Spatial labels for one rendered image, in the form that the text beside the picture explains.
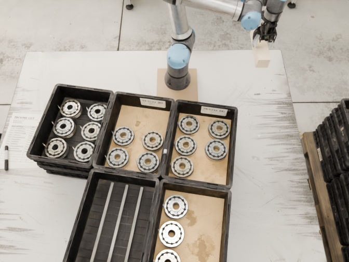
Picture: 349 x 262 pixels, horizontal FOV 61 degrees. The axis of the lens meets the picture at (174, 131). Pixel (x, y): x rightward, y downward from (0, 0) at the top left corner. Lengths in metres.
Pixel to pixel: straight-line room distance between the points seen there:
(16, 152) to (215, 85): 1.15
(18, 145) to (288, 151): 1.41
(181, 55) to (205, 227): 0.84
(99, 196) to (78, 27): 2.15
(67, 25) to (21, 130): 1.69
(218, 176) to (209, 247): 0.30
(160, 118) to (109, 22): 1.87
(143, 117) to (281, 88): 0.83
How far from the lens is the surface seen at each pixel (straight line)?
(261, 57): 1.58
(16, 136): 1.79
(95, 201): 1.37
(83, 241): 1.35
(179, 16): 1.53
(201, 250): 1.29
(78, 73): 1.89
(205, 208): 1.32
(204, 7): 1.30
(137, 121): 1.48
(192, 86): 1.71
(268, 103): 1.75
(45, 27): 3.33
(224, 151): 1.38
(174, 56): 1.54
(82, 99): 1.61
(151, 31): 3.04
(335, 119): 2.12
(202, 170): 1.37
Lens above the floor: 2.11
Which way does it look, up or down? 63 degrees down
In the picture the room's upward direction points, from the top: 1 degrees counter-clockwise
